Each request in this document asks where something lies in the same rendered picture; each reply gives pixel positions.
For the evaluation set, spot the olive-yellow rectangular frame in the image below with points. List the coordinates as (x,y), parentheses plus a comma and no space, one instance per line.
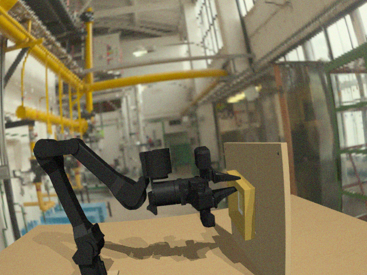
(241,206)

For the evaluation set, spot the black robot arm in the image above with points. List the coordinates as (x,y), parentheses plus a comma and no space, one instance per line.
(156,165)

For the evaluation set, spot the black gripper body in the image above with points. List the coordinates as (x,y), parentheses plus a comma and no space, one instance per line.
(203,161)

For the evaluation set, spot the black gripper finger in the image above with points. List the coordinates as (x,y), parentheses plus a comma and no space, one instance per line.
(220,177)
(222,193)

